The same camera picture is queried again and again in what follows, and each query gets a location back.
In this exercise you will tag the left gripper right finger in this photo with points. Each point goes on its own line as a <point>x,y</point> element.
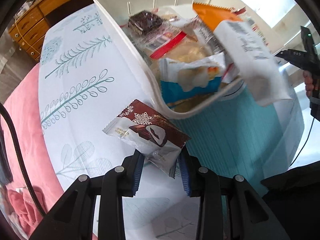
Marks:
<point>200,181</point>

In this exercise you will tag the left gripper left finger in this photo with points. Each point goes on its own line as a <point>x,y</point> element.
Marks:
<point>121,181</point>

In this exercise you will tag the brown white chocolate cake pack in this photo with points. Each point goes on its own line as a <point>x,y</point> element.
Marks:
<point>149,132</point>

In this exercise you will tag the large white grey snack bag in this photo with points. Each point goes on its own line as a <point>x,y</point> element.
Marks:
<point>256,64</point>

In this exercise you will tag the clear bag puffed rice snack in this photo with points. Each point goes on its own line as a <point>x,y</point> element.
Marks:
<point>186,51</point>

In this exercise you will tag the person's right hand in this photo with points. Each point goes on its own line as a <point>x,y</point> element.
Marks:
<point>310,84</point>

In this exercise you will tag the teal striped table runner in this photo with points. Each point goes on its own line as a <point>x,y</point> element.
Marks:
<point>238,137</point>

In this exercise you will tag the white plastic storage bin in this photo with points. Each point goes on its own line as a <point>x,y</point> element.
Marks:
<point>180,22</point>

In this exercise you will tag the blue white snack pack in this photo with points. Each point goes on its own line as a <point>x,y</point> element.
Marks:
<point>181,81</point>

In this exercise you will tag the white tree print tablecloth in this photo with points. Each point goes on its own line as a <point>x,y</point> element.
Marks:
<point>84,83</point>

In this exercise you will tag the dark chocolate brownie pack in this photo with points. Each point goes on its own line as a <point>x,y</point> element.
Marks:
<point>144,22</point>

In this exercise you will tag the wooden desk with drawers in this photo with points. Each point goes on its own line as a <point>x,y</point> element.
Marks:
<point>29,29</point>

